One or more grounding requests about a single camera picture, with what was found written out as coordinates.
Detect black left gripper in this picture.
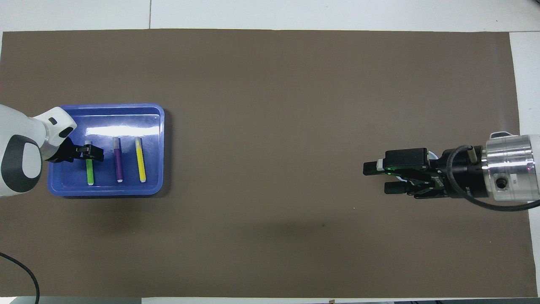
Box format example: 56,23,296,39
44,137,105,163

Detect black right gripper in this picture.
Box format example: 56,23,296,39
363,146,490,199

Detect green marker pen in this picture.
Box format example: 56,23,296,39
85,140,95,186

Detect purple marker pen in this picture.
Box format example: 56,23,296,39
113,137,124,183

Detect yellow marker pen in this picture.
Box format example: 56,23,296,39
135,137,146,183

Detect translucent mesh pen cup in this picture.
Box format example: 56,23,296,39
397,150,441,183

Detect blue plastic tray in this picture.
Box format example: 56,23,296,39
47,103,165,198

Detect brown table mat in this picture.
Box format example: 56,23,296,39
0,29,538,298

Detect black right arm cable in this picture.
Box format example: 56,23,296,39
446,145,540,212

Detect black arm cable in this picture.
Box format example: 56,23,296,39
0,252,41,304
446,145,540,212

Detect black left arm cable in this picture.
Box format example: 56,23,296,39
0,252,41,304

